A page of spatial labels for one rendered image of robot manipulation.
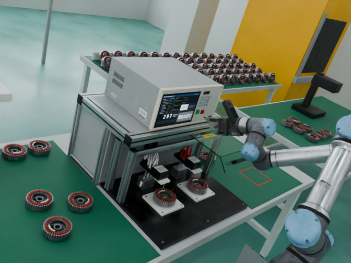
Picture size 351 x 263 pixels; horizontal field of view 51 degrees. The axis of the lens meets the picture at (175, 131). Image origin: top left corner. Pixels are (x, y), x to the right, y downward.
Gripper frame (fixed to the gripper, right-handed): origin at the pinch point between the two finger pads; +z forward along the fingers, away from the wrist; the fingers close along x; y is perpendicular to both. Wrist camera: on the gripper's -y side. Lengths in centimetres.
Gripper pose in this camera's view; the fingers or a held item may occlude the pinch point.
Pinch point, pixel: (207, 117)
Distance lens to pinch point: 181.6
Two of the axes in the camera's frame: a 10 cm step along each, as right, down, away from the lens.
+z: -7.2, -0.8, 6.9
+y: 0.3, 9.9, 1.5
